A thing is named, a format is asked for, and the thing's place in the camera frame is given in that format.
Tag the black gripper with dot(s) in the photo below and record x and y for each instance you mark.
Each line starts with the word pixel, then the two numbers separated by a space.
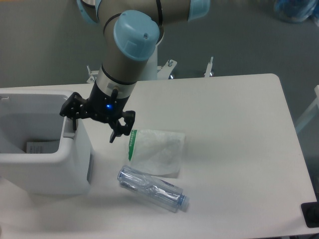
pixel 100 107

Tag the white push-top trash can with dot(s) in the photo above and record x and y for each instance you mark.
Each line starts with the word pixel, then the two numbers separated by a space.
pixel 33 115

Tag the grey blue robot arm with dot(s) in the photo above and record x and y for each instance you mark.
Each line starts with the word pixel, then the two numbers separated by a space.
pixel 132 29

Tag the paper inside trash can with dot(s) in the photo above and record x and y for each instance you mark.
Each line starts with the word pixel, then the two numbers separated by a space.
pixel 46 147

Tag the white green plastic bag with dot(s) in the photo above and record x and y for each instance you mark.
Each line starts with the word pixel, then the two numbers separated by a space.
pixel 156 152

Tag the crushed clear plastic bottle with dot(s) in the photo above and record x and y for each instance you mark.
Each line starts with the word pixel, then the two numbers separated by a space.
pixel 155 190

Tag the blue plastic bag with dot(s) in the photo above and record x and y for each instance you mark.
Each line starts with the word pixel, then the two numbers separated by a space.
pixel 294 11

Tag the black device at table edge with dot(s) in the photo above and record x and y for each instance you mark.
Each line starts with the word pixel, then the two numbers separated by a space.
pixel 310 212

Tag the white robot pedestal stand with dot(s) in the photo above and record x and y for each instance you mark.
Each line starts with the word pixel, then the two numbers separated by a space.
pixel 164 72

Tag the white frame at right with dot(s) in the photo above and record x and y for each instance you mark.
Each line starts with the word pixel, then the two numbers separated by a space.
pixel 310 112

